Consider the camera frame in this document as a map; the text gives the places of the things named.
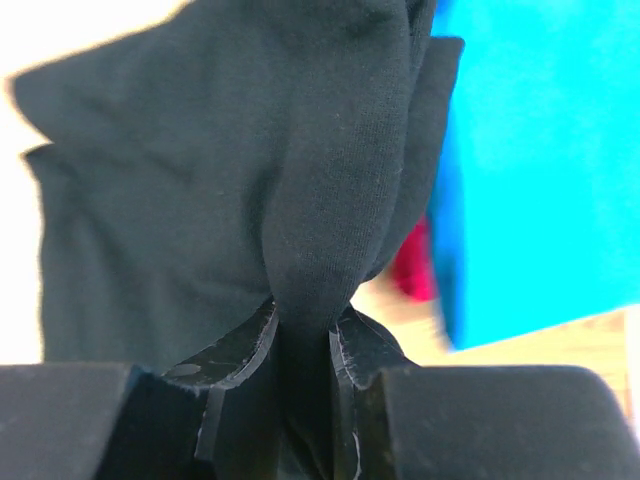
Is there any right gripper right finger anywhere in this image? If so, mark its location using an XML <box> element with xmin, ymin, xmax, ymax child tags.
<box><xmin>329</xmin><ymin>310</ymin><xmax>639</xmax><ymax>480</ymax></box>

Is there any folded blue t-shirt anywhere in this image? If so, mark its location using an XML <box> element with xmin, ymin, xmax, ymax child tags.
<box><xmin>429</xmin><ymin>1</ymin><xmax>639</xmax><ymax>349</ymax></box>

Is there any folded red t-shirt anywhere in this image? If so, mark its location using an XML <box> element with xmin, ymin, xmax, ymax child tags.
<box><xmin>391</xmin><ymin>216</ymin><xmax>438</xmax><ymax>303</ymax></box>

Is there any black t-shirt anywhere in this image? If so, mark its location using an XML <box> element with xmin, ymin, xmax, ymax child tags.
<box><xmin>11</xmin><ymin>1</ymin><xmax>464</xmax><ymax>479</ymax></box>

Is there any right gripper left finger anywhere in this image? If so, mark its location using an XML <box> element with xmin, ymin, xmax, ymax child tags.
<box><xmin>1</xmin><ymin>302</ymin><xmax>280</xmax><ymax>479</ymax></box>

